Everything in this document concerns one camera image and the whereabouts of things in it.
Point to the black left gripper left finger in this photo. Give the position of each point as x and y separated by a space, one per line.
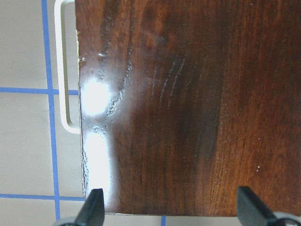
92 212

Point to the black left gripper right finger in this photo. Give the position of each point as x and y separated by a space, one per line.
251 211

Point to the wooden drawer with white handle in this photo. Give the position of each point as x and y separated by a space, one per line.
61 64

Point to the dark wooden drawer cabinet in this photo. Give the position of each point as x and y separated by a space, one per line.
182 101

